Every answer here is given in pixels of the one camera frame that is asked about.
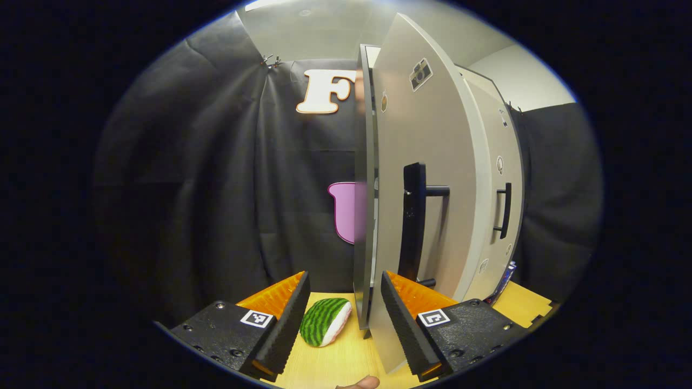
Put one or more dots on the black backdrop cloth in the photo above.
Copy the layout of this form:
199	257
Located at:
189	189

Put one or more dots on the white shoe cabinet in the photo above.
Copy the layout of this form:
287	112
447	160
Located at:
363	162

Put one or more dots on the metal cloth clip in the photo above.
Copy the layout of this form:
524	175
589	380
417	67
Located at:
277	61
266	59

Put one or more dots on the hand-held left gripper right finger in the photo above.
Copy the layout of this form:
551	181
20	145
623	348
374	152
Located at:
403	324

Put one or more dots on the watermelon slice toy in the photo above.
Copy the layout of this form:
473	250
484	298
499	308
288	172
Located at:
321	321

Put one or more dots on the dark blue book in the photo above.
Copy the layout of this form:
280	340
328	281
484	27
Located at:
508	275

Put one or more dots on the ceiling light panel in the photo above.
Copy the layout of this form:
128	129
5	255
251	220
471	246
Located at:
265	4

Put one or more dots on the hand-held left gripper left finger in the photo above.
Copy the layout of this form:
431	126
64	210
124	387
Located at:
286	324

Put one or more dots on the white cabinet door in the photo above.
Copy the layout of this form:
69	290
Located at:
492	151
427	124

